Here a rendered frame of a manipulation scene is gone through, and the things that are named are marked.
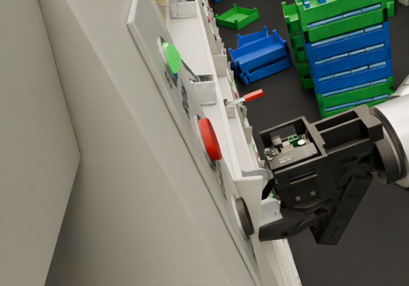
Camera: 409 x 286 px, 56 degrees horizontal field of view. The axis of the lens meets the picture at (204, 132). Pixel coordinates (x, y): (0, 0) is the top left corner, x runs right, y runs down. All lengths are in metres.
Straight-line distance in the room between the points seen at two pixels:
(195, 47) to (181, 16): 0.12
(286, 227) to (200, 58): 0.22
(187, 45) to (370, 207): 1.05
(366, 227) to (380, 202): 0.11
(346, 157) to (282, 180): 0.08
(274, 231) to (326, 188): 0.07
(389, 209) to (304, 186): 1.04
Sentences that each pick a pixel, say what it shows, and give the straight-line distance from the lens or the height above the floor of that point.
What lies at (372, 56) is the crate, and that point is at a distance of 1.65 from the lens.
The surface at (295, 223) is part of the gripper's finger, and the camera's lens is 0.41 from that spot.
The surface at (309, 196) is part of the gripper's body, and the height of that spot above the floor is 0.80.
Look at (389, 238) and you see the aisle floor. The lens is 1.35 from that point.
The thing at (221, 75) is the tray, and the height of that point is 0.71.
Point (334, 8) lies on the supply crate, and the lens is 1.53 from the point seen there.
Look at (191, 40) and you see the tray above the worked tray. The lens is 0.53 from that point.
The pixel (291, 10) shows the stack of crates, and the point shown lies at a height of 0.35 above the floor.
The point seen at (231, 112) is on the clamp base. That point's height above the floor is 0.72.
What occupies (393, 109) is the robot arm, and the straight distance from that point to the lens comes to 0.42.
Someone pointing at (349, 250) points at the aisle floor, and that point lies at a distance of 1.33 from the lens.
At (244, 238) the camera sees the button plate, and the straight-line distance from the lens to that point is 0.16.
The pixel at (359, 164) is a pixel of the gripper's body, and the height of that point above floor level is 0.80.
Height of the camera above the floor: 1.10
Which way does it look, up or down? 34 degrees down
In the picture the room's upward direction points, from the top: 24 degrees counter-clockwise
